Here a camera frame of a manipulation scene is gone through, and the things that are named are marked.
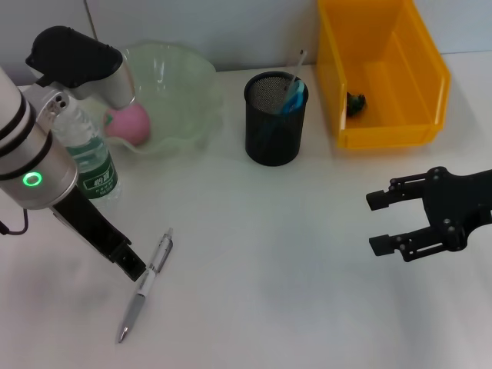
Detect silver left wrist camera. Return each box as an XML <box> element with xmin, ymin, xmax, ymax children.
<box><xmin>25</xmin><ymin>25</ymin><xmax>137</xmax><ymax>128</ymax></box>

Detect clear plastic ruler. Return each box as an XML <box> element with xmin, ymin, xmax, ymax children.
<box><xmin>284</xmin><ymin>48</ymin><xmax>308</xmax><ymax>112</ymax></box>

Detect pale green wavy bowl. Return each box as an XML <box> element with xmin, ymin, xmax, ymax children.
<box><xmin>115</xmin><ymin>40</ymin><xmax>226</xmax><ymax>155</ymax></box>

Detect clear green-label water bottle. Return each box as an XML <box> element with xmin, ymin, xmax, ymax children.
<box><xmin>52</xmin><ymin>100</ymin><xmax>123</xmax><ymax>211</ymax></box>

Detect blue scissors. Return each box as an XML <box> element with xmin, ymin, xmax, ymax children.
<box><xmin>261</xmin><ymin>79</ymin><xmax>310</xmax><ymax>143</ymax></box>

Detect grey clear ballpoint pen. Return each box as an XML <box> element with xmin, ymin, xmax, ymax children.
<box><xmin>117</xmin><ymin>227</ymin><xmax>175</xmax><ymax>344</ymax></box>

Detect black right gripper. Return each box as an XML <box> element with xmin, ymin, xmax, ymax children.
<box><xmin>365</xmin><ymin>166</ymin><xmax>492</xmax><ymax>264</ymax></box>

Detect pink toy peach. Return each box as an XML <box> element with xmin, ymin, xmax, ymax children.
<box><xmin>104</xmin><ymin>103</ymin><xmax>151</xmax><ymax>146</ymax></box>

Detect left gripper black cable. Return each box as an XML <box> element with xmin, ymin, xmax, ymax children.
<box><xmin>0</xmin><ymin>209</ymin><xmax>31</xmax><ymax>237</ymax></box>

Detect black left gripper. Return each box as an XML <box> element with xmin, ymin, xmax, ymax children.
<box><xmin>52</xmin><ymin>188</ymin><xmax>148</xmax><ymax>284</ymax></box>

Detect green plastic wrapper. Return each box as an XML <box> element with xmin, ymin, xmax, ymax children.
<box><xmin>347</xmin><ymin>91</ymin><xmax>367</xmax><ymax>116</ymax></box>

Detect black mesh pen holder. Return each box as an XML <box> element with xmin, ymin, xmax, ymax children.
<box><xmin>243</xmin><ymin>71</ymin><xmax>311</xmax><ymax>168</ymax></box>

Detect yellow plastic bin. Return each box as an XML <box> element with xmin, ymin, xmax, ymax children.
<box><xmin>317</xmin><ymin>0</ymin><xmax>451</xmax><ymax>150</ymax></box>

